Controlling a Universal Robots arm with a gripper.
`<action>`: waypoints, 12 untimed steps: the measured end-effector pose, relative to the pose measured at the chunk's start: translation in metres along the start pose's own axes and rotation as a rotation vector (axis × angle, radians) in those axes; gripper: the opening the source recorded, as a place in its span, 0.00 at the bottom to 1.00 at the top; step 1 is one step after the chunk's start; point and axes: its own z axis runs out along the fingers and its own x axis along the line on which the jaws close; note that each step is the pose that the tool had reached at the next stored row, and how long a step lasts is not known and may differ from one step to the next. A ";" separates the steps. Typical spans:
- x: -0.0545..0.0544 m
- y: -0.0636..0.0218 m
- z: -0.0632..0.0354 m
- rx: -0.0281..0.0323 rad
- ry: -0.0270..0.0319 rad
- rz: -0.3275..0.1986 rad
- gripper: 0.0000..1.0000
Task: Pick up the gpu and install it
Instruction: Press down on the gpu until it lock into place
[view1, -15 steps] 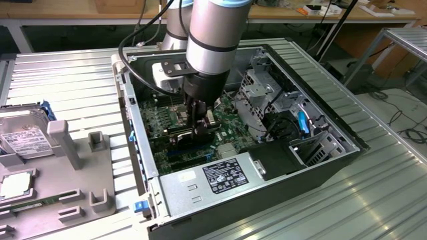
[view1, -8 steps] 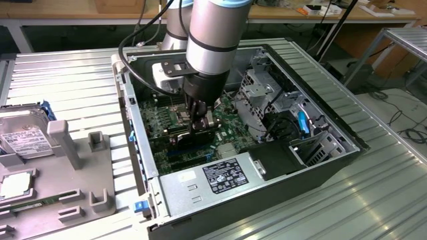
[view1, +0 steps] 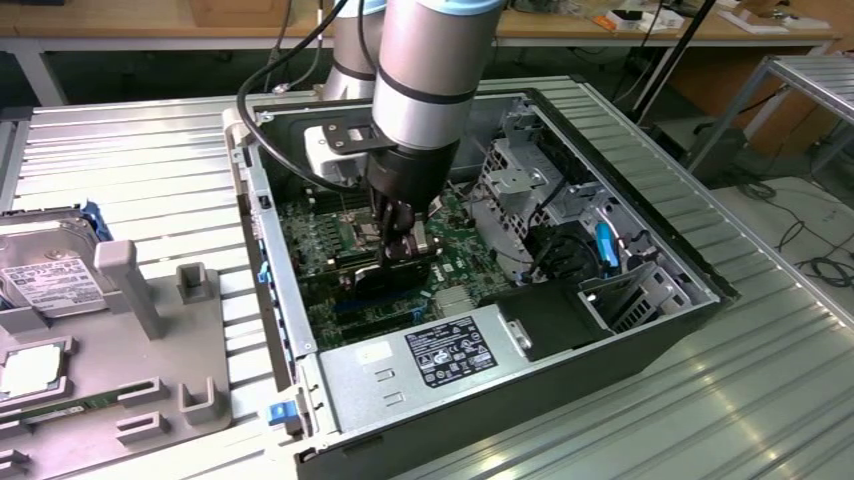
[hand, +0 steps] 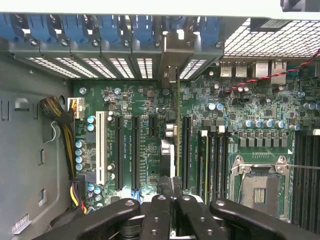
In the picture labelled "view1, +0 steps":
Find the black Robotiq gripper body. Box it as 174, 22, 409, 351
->
363, 139, 462, 211

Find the black Nvidia graphics card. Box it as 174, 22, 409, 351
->
346, 255, 434, 301

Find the CPU socket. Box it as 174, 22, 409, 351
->
339, 209, 389, 247

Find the black RAM slot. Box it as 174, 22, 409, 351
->
307, 185, 367, 199
310, 195, 370, 210

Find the silver chipset heatsink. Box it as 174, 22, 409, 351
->
433, 287, 477, 309

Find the green motherboard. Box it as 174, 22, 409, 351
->
276, 184, 523, 350

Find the silver drive cage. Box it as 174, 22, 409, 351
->
477, 137, 602, 262

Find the black expansion slot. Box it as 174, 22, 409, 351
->
333, 307, 422, 326
337, 319, 423, 341

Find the black air shroud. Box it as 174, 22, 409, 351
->
477, 287, 615, 362

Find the grey power supply unit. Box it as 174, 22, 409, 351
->
318, 302, 535, 436

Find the black open PC case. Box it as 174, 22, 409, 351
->
222, 74, 741, 480

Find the green circuit board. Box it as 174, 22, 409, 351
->
510, 0, 589, 15

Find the blue case latch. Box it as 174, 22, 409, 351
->
264, 402, 295, 429

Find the black floor box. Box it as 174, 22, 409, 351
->
650, 117, 749, 184

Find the orange and white box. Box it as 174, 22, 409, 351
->
593, 8, 686, 34

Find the black tripod pole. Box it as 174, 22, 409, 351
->
630, 0, 720, 119

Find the grey plastic parts rack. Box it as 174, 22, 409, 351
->
0, 238, 235, 480

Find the long wooden desk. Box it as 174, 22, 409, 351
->
0, 0, 844, 51

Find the silver hard disk drive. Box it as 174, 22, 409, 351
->
0, 208, 112, 319

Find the white paper stack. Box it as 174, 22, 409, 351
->
717, 7, 790, 36

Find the silver CPU chip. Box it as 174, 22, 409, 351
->
0, 345, 66, 400

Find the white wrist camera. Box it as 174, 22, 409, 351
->
303, 122, 395, 184

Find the black power wire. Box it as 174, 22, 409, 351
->
519, 219, 599, 286

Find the thick black camera cable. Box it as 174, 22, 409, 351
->
238, 0, 366, 192

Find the thin hanging grey cable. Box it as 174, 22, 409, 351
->
270, 0, 299, 95

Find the silver front bay bracket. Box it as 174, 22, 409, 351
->
577, 259, 722, 334

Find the blue disk bracket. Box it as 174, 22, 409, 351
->
74, 200, 116, 242

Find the black cable tangle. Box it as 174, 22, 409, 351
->
773, 197, 854, 291

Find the aluminium frame stand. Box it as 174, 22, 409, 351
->
685, 53, 854, 176

